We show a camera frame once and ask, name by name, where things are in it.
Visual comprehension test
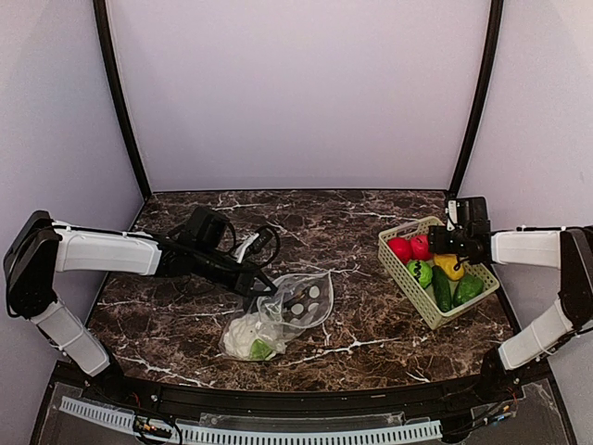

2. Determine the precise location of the yellow fake pepper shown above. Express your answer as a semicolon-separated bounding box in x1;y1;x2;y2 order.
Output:
433;254;465;282

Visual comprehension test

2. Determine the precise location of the red fake round fruit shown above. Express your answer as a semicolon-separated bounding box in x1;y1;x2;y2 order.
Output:
410;235;433;261

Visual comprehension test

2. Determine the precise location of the green striped fake ball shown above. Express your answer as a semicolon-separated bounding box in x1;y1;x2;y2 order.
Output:
407;260;433;288

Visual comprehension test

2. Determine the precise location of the white slotted cable duct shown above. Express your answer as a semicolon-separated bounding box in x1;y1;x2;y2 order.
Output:
58;396;443;444

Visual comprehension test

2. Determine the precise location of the white fake cauliflower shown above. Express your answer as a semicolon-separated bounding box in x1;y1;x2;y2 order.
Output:
222;314;271;361

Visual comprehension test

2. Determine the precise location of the green fake vegetable in basket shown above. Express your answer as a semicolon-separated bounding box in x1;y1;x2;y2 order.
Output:
453;273;484;307

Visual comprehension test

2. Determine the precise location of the clear zip top bag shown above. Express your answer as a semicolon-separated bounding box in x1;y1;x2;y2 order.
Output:
219;272;334;362

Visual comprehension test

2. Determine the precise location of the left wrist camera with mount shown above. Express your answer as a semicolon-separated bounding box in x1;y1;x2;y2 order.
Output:
233;224;281;267

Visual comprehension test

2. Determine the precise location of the green fake cucumber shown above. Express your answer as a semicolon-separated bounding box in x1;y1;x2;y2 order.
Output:
432;266;452;312

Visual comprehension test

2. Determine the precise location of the red fake apple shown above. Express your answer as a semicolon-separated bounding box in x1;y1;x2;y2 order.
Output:
387;237;412;265

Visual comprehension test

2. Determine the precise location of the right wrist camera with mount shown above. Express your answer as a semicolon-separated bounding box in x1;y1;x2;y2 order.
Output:
445;198;472;231

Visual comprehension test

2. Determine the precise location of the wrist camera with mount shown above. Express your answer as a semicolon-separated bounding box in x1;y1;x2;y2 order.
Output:
445;198;472;231
233;224;281;267

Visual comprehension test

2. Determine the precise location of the pale green plastic basket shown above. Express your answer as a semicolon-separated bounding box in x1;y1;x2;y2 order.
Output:
378;216;499;330

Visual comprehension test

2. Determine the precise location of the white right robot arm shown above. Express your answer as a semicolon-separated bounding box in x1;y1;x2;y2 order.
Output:
428;197;592;402

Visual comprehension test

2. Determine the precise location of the black corner frame post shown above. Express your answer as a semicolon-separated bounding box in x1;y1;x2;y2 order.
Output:
93;0;153;201
447;0;504;197

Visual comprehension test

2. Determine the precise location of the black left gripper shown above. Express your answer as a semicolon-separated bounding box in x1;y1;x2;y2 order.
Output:
193;244;278;297

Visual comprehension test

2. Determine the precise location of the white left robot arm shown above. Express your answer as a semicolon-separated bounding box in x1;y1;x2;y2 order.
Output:
3;207;281;404

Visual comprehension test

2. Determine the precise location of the black front rail with electronics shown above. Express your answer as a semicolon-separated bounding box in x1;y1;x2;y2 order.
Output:
32;362;575;444

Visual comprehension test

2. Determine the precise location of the black right corner frame post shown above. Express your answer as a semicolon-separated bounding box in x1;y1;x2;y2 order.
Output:
447;0;504;197

